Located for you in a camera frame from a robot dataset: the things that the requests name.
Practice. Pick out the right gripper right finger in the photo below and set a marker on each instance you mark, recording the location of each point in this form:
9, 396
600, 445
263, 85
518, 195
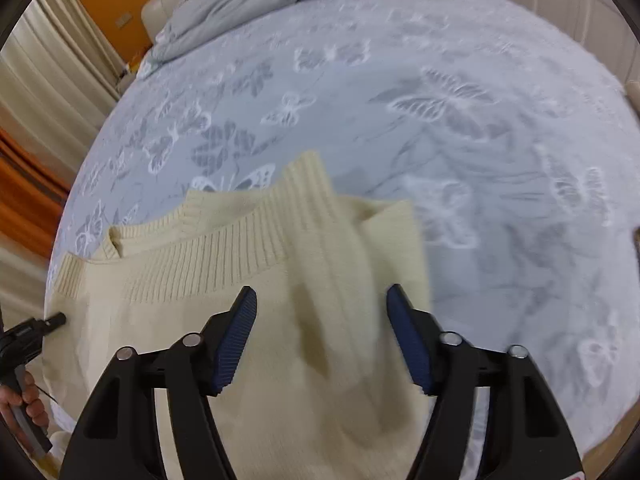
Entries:
526, 435

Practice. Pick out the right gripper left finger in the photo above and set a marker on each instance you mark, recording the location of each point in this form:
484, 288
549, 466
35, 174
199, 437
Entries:
149, 408

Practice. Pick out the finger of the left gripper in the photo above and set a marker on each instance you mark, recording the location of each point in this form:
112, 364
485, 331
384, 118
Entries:
52, 320

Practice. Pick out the cream knit cardigan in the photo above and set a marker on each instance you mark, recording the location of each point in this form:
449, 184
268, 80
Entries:
266, 312

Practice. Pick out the person's left hand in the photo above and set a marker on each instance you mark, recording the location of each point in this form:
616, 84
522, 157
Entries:
30, 399

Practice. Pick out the orange curtain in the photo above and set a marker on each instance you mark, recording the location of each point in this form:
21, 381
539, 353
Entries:
32, 199

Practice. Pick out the cream curtain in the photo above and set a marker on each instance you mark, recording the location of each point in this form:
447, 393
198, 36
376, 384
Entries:
58, 85

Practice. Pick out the blue butterfly bed sheet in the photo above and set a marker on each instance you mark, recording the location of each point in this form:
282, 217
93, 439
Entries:
465, 149

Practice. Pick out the beige folded cloth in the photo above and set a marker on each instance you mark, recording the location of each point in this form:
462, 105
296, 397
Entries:
632, 90

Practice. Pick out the white wardrobe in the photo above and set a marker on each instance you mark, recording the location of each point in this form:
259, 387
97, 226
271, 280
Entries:
599, 27

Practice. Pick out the wall switch plate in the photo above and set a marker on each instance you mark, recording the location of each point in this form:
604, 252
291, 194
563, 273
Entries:
123, 20

